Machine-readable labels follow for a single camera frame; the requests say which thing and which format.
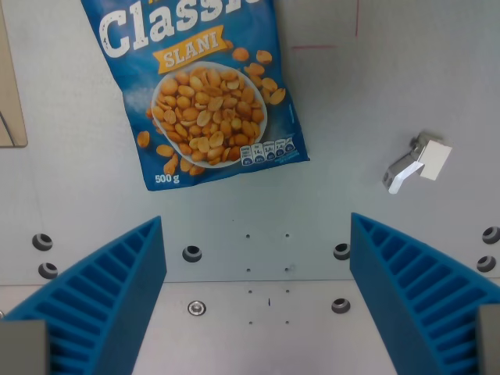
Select small grey metal bracket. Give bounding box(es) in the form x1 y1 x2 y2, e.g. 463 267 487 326
382 131 453 195

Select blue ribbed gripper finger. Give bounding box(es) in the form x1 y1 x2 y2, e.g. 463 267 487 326
349 212 500 375
0 216 168 375

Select blue salted peanuts bag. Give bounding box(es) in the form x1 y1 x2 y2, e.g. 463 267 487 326
80 0 312 192

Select beige wooden board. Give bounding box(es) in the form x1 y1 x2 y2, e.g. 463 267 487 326
0 0 29 149

